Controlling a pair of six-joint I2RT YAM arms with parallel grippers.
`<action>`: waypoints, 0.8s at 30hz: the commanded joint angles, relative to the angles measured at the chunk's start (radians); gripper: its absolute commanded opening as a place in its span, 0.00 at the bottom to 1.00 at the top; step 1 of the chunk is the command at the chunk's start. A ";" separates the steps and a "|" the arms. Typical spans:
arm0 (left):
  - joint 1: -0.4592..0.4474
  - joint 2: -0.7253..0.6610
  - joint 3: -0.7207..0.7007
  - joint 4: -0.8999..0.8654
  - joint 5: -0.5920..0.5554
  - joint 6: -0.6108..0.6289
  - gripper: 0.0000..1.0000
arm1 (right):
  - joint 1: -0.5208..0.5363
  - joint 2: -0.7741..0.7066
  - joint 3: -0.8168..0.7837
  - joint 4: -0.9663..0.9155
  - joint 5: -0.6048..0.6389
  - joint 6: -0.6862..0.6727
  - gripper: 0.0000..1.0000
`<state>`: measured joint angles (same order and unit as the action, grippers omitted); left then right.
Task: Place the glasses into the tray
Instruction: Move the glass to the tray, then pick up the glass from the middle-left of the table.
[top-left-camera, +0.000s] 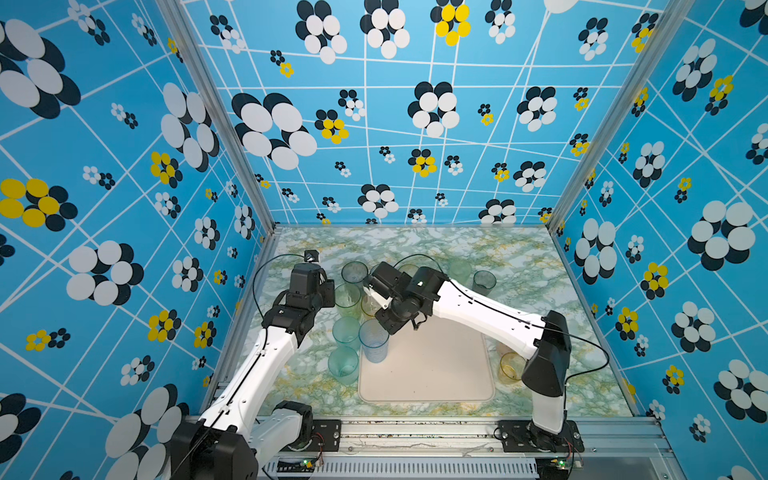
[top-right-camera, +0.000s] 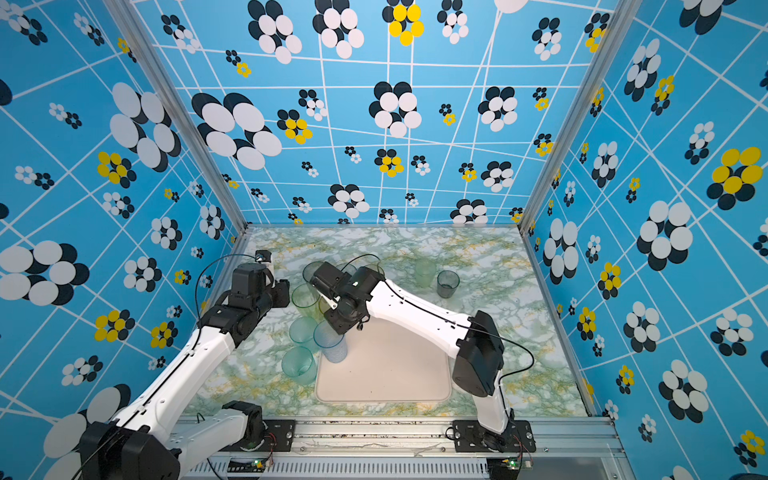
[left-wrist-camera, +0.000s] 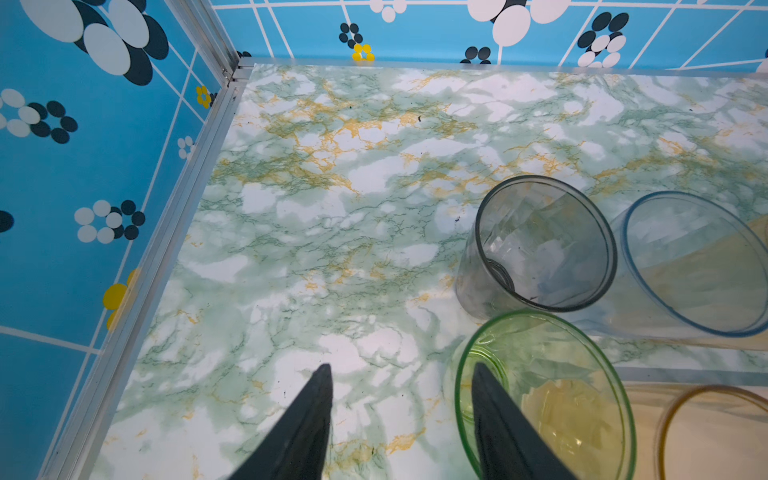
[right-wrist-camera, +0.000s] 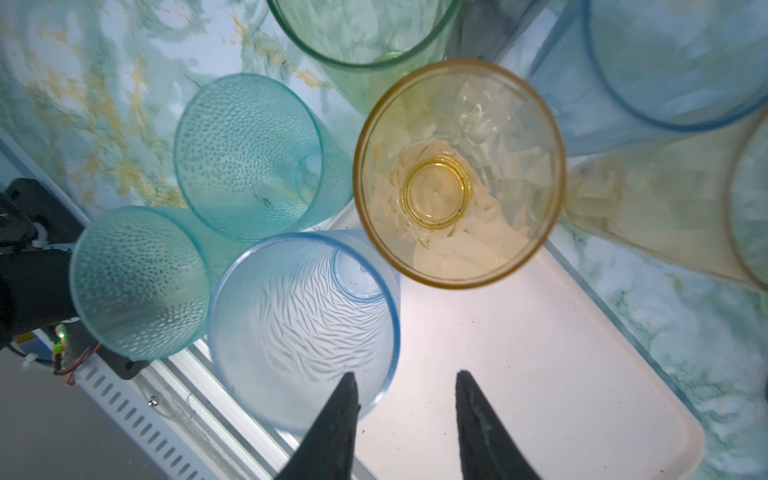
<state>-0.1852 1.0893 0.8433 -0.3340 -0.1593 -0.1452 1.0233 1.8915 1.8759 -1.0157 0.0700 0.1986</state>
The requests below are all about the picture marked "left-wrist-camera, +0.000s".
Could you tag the tall green glass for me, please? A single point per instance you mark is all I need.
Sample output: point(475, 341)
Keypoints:
point(563, 384)

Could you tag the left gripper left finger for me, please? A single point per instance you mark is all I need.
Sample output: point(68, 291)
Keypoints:
point(296, 446)

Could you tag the cream plastic tray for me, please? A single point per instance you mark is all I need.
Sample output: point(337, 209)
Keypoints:
point(753, 385)

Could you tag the tall amber glass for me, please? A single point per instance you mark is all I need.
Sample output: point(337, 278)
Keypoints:
point(712, 435)

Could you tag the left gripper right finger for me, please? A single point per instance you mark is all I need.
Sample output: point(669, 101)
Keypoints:
point(508, 445)

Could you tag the tall yellow glass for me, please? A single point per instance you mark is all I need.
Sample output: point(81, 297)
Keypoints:
point(715, 295)

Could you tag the tall grey glass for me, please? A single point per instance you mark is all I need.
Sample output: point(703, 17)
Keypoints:
point(536, 243)

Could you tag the tall pale blue glass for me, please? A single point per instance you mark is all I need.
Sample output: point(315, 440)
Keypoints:
point(654, 228)

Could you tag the left aluminium corner post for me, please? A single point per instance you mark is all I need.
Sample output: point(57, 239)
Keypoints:
point(205, 30)

